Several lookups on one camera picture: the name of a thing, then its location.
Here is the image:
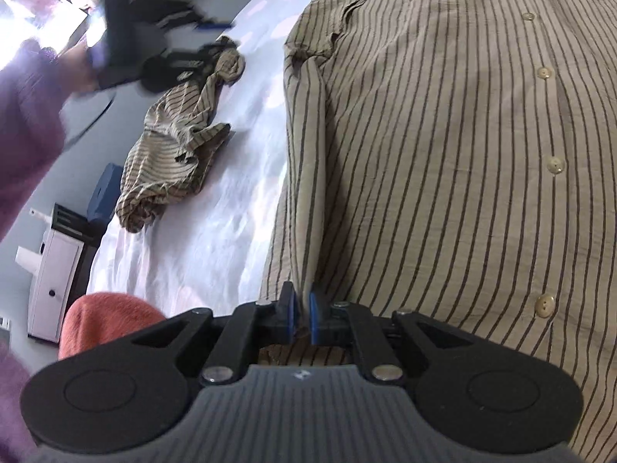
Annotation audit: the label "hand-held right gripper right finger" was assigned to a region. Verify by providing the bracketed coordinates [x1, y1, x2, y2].
[308, 284, 475, 387]

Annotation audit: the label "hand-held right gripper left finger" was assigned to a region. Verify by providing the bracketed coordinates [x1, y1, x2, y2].
[130, 281, 297, 387]

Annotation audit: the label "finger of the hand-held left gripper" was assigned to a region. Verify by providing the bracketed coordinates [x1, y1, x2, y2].
[128, 0, 235, 30]
[141, 41, 240, 93]

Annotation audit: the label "tan striped pants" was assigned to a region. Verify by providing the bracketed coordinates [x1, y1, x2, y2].
[115, 36, 248, 235]

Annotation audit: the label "tan striped button shirt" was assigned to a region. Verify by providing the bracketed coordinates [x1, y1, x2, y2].
[258, 0, 617, 463]

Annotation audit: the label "blue plastic stool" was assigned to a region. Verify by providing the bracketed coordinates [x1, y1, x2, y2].
[87, 163, 125, 235]

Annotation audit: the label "white nightstand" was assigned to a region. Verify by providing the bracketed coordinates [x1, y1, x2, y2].
[16, 203, 99, 344]

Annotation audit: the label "person's purple fuzzy top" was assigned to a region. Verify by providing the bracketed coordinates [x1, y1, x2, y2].
[0, 338, 38, 463]

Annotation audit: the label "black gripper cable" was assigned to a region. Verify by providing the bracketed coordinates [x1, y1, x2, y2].
[62, 98, 117, 149]

